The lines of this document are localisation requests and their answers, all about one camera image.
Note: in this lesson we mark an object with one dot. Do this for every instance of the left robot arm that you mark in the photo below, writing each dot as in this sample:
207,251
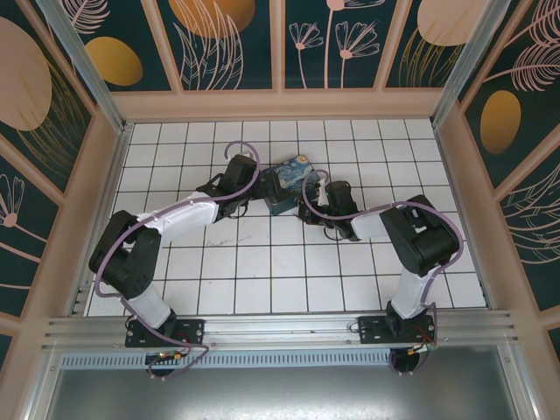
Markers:
131,262

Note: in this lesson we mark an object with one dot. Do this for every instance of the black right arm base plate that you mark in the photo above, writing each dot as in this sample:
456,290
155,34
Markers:
372,330

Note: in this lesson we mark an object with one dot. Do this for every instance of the blue starry night print box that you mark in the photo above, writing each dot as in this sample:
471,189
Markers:
293,179

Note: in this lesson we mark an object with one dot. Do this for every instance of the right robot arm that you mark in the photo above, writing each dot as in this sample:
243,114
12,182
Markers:
415,240

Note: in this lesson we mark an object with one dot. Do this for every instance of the yellow power connector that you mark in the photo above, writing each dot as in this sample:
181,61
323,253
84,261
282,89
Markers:
422,347
175,356

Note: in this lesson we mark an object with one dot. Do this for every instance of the aluminium side rail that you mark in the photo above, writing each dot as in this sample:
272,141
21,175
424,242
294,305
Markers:
98,197

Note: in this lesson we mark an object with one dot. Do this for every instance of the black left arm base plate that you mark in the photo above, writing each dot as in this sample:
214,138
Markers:
192,332

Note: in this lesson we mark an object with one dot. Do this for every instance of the aluminium frame post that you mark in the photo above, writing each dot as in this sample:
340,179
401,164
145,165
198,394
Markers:
472,61
87,61

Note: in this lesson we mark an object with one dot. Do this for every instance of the aluminium mounting rail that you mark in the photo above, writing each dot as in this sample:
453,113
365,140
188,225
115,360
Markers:
280,328

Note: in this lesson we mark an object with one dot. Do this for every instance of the grey metal sheet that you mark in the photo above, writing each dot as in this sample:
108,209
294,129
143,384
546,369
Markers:
280,394

